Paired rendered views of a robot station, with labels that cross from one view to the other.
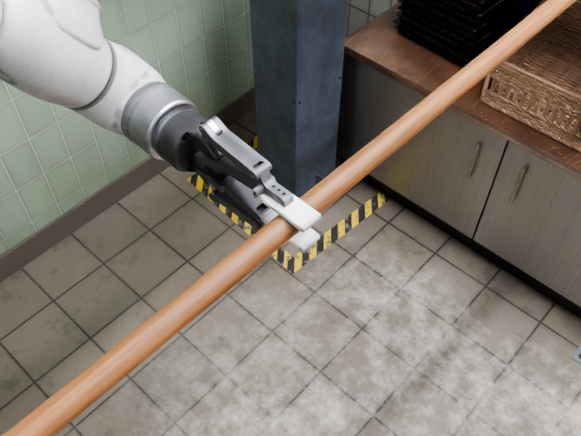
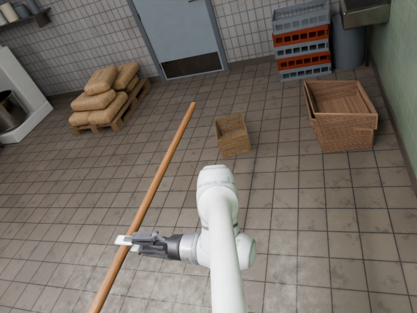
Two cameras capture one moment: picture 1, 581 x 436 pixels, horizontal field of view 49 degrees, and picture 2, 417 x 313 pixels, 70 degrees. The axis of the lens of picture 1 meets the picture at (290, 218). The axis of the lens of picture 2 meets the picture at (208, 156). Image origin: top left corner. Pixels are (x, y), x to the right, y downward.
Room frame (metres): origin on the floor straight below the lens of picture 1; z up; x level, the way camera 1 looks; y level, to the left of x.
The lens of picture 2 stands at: (1.18, 0.16, 1.91)
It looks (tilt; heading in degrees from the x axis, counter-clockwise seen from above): 39 degrees down; 165
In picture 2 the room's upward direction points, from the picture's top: 22 degrees counter-clockwise
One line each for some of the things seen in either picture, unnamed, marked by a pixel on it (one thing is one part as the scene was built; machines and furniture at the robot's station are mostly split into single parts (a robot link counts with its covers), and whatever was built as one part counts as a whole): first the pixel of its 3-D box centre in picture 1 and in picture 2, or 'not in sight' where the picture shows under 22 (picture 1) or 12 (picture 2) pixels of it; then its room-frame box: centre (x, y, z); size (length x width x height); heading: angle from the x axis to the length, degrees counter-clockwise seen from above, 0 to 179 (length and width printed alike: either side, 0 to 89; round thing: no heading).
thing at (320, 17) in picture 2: not in sight; (300, 16); (-1.59, 2.53, 0.68); 0.60 x 0.40 x 0.15; 47
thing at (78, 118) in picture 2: not in sight; (88, 110); (-3.21, -0.07, 0.22); 0.62 x 0.36 x 0.15; 143
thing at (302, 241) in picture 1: (290, 227); (130, 246); (0.47, 0.00, 1.17); 0.07 x 0.03 x 0.01; 46
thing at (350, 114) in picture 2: not in sight; (337, 102); (-0.45, 1.87, 0.32); 0.56 x 0.49 x 0.28; 145
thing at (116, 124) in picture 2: not in sight; (113, 105); (-3.30, 0.28, 0.07); 1.20 x 0.80 x 0.14; 137
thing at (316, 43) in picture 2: not in sight; (301, 41); (-1.61, 2.52, 0.38); 0.60 x 0.40 x 0.15; 45
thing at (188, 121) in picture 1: (201, 150); (170, 246); (0.58, 0.11, 1.19); 0.09 x 0.07 x 0.08; 46
